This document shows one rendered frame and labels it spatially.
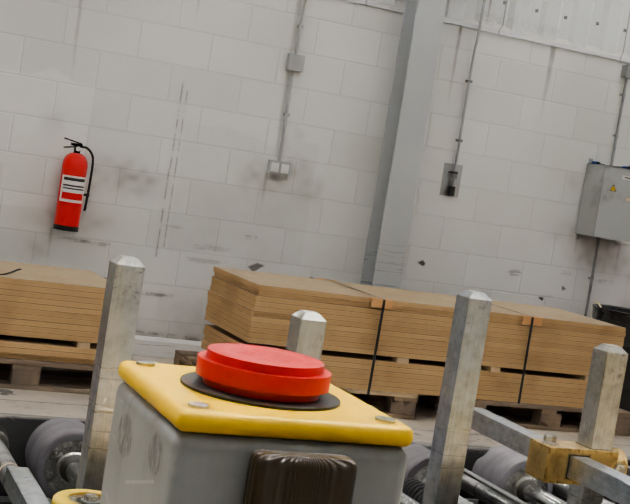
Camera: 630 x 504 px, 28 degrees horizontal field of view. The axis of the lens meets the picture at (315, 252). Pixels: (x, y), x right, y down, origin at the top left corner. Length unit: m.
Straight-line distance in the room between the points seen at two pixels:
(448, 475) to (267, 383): 1.34
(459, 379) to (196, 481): 1.33
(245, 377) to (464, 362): 1.31
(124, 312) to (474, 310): 0.47
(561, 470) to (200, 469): 1.45
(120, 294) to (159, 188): 6.31
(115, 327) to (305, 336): 0.24
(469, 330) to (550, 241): 7.33
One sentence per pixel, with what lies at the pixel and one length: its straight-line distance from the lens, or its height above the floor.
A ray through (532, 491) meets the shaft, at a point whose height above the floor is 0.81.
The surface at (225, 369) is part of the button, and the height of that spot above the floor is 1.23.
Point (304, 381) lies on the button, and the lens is 0.36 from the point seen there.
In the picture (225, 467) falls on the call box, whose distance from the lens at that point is 0.34.
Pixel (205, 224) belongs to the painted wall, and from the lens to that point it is 7.88.
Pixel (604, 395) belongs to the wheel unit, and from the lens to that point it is 1.79.
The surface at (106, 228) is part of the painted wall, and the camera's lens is 7.72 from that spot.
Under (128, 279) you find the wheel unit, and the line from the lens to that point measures 1.47.
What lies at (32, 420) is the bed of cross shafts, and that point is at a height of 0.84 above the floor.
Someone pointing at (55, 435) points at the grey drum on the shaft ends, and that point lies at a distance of 1.90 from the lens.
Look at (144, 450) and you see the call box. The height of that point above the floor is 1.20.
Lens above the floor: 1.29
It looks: 4 degrees down
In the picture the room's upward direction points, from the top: 9 degrees clockwise
